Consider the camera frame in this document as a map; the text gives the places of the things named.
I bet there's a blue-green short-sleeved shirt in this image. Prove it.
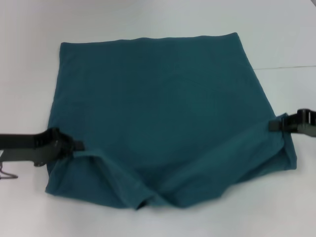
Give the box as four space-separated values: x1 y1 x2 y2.
44 33 297 211

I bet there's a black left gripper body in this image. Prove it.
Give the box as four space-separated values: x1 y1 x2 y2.
0 126 74 169

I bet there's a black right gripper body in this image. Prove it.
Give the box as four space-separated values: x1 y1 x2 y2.
281 107 316 139

